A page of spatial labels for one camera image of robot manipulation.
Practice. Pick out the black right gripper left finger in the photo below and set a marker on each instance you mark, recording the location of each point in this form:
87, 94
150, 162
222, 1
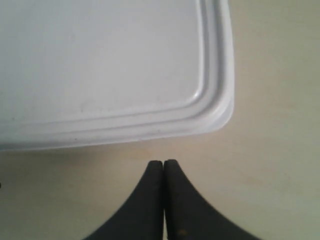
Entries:
141, 217

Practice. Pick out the white lidded plastic container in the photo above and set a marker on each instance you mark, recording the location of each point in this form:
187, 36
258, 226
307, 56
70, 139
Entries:
79, 73

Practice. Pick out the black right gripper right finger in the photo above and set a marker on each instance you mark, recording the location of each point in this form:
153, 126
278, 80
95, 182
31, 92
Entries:
189, 216

